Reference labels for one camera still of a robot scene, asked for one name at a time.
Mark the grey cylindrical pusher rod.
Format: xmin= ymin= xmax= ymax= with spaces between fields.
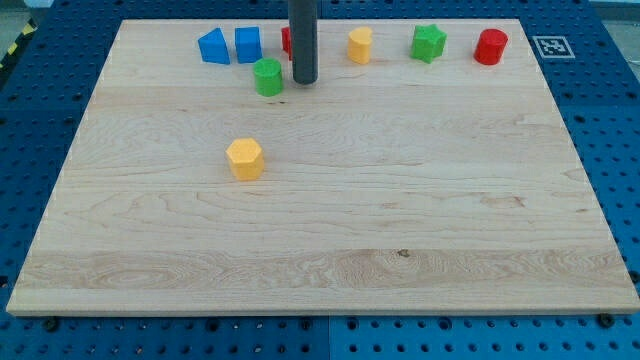
xmin=288 ymin=0 xmax=318 ymax=85

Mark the green cylinder block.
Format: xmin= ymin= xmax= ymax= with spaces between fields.
xmin=253 ymin=58 xmax=283 ymax=97

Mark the blue triangle block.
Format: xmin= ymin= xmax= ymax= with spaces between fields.
xmin=198 ymin=28 xmax=231 ymax=65

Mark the red block behind rod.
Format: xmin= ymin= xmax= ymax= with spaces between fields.
xmin=281 ymin=27 xmax=292 ymax=61

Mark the blue cube block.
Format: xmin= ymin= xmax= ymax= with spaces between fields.
xmin=235 ymin=26 xmax=262 ymax=64

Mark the yellow heart block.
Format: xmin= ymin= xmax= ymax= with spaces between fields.
xmin=347 ymin=26 xmax=373 ymax=65

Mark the green star block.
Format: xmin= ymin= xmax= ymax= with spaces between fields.
xmin=410 ymin=24 xmax=447 ymax=64

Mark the yellow hexagon block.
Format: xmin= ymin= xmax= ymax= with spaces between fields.
xmin=225 ymin=138 xmax=265 ymax=181

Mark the red cylinder block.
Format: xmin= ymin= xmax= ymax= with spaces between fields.
xmin=474 ymin=28 xmax=509 ymax=66

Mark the wooden board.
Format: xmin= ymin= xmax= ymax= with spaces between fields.
xmin=7 ymin=19 xmax=639 ymax=317

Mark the white fiducial marker tag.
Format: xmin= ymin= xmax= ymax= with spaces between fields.
xmin=533 ymin=35 xmax=575 ymax=59

